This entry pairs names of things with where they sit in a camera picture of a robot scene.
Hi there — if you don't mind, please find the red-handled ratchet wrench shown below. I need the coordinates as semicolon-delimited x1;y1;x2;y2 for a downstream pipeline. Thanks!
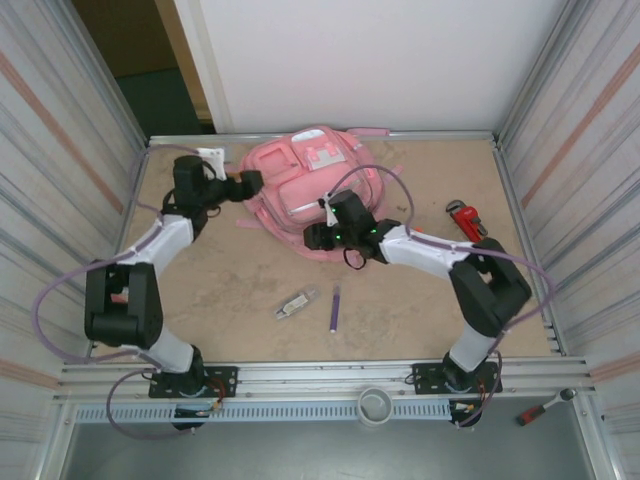
517;388;577;427

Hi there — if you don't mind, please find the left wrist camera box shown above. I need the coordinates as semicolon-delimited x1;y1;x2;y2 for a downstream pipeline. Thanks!
195;146;226;179

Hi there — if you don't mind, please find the aluminium table frame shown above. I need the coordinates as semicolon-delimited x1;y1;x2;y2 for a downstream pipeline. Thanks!
58;130;599;406

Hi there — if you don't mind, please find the purple pen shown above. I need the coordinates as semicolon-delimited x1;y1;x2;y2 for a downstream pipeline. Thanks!
328;283;342;335

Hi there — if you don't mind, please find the white door frame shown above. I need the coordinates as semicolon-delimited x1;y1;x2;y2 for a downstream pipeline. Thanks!
172;0;235;135

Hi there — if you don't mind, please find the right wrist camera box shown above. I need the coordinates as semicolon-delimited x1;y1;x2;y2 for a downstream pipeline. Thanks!
317;191;342;225

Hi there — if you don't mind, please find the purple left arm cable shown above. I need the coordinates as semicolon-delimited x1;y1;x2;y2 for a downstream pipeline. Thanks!
32;143;201;440

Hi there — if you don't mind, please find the pink school backpack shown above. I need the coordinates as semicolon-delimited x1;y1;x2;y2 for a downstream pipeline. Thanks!
235;125;404;261

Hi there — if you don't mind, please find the grey round cup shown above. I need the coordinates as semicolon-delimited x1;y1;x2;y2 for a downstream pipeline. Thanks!
358;385;394;429

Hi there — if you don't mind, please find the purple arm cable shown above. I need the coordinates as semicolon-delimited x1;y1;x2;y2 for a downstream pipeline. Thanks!
324;166;557;430
32;143;201;440

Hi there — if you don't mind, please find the slotted grey cable duct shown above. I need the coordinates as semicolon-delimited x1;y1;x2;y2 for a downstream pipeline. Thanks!
74;399;481;424

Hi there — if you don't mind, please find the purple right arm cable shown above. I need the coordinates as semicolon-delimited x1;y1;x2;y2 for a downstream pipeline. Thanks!
324;166;557;430

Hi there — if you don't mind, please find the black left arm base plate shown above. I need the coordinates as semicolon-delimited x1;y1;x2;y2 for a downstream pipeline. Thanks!
148;364;239;400

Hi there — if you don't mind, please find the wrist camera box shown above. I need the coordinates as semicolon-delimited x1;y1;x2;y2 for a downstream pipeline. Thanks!
195;146;226;179
317;191;342;225

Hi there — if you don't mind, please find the red pipe wrench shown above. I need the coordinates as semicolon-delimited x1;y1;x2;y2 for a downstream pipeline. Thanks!
446;198;489;245

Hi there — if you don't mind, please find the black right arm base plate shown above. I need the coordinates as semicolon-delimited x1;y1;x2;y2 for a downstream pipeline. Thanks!
410;362;501;396

